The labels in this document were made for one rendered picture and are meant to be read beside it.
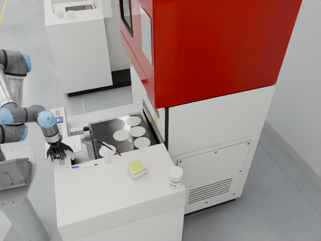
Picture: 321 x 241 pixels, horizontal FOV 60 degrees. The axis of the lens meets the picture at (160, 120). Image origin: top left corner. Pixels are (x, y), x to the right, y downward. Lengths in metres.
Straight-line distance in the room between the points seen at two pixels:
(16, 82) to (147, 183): 0.92
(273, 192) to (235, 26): 1.76
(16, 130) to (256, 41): 1.41
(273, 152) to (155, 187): 1.90
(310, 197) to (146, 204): 1.81
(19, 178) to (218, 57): 1.25
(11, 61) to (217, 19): 1.08
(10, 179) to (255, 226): 1.84
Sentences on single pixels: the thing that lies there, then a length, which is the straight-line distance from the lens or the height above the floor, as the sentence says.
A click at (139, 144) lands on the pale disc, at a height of 0.90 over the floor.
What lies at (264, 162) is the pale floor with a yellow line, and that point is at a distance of 2.98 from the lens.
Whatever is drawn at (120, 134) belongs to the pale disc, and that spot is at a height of 0.90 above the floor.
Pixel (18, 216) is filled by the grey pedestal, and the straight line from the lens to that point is 2.08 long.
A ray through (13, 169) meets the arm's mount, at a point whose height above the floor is 0.96.
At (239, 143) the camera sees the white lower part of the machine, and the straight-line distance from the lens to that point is 1.96.
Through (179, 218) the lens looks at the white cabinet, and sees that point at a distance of 1.64.
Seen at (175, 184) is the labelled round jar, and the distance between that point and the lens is 1.40.
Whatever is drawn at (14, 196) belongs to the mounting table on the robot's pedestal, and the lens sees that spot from 1.77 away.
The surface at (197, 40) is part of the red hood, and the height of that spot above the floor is 1.58.
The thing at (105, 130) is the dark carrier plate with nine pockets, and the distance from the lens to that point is 1.84.
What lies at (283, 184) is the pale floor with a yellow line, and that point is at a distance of 2.87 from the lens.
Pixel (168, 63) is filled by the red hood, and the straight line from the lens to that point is 1.32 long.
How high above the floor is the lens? 2.13
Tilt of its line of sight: 41 degrees down
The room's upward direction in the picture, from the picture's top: straight up
